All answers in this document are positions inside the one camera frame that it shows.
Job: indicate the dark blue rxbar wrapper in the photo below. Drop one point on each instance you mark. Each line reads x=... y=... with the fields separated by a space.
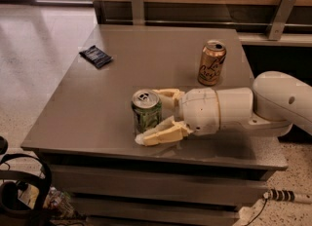
x=96 y=57

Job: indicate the right metal wall bracket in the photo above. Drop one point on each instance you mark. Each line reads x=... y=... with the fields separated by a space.
x=277 y=25

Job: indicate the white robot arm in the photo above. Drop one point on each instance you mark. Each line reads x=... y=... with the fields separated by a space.
x=271 y=106

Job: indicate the gold LaCroix can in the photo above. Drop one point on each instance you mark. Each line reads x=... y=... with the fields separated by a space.
x=212 y=59

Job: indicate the green soda can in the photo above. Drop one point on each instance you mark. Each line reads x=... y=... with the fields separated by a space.
x=147 y=108

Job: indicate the striped cable connector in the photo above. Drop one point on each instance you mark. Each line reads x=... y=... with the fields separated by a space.
x=287 y=196

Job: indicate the clear plastic bottle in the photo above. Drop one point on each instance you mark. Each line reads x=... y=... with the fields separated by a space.
x=58 y=203

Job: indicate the grey metal drawer cabinet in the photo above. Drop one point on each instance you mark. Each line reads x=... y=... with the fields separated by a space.
x=86 y=133

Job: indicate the metal wall bracket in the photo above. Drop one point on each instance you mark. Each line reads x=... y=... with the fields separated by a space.
x=138 y=12
x=277 y=25

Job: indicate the left metal wall bracket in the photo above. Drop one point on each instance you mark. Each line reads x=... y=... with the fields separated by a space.
x=138 y=12

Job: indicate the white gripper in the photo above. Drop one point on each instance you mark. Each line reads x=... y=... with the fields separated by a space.
x=200 y=109

